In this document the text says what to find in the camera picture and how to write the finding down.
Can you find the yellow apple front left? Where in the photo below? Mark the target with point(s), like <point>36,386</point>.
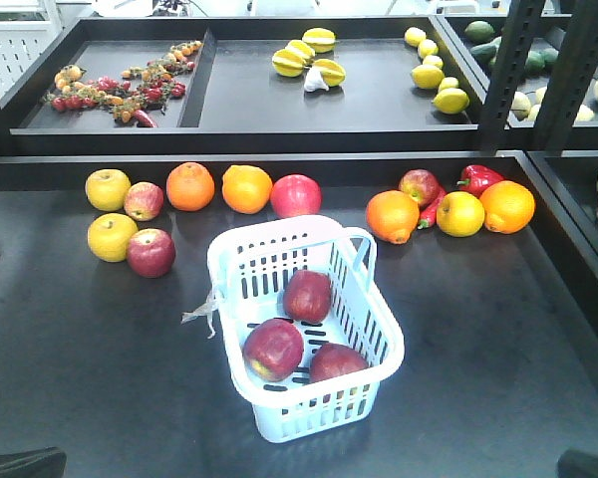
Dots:
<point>108,236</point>

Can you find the pink red small apple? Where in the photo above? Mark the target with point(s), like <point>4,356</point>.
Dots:
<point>144,201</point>

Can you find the light blue plastic basket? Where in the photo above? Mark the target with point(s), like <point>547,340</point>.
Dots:
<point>249,268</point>

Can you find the yellow apple back left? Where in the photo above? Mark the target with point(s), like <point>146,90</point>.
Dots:
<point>106,189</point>

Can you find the black wooden produce display stand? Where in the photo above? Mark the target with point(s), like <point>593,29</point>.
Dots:
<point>206,271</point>

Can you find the orange fruit right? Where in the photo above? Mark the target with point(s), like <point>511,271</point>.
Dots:
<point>508,206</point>

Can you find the orange fruit back left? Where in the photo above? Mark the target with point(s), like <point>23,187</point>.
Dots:
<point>190,187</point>

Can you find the yellow apple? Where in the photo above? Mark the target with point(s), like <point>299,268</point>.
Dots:
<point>108,236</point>
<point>106,189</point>
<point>460,214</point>

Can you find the white garlic bulb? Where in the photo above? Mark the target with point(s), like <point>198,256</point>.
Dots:
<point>314,81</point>

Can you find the bright red apple centre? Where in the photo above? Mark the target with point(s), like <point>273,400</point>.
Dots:
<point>294,195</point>

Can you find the white perforated cabinet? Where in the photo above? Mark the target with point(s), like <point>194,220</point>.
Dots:
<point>27,28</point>

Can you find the orange fruit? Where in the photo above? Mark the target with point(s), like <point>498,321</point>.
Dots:
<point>190,187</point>
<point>246,188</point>
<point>508,206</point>
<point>392,216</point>

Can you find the red chili pepper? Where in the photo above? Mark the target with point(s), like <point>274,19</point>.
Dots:
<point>428,217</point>

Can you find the dark red apple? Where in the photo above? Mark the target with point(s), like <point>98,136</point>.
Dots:
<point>151,253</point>
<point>421,185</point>

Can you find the orange fruit back centre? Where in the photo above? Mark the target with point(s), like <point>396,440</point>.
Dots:
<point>246,188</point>

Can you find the cherry tomato vine pile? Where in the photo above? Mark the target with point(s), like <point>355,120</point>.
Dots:
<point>130,97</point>

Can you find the dark red apple left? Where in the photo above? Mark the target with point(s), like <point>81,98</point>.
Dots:
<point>151,253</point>

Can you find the red bell pepper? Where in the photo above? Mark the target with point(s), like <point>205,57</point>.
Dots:
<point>476,179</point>

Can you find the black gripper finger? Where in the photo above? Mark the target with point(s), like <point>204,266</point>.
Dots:
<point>48,462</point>
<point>577,464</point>

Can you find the dark red apple back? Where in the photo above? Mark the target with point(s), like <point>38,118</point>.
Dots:
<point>421,185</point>

